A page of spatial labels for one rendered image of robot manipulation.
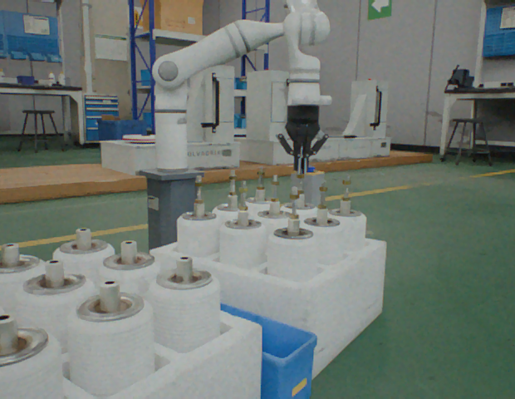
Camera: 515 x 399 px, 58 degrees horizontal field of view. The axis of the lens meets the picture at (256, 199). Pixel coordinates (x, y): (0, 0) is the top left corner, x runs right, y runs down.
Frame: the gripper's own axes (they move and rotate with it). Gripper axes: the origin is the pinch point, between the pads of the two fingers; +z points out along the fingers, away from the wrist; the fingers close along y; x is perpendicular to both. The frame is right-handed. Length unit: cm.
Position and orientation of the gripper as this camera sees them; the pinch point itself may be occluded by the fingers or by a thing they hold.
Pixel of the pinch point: (301, 165)
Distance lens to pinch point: 112.0
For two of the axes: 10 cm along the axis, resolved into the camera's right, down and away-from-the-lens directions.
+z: -0.2, 9.8, 1.9
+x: 2.0, 1.9, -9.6
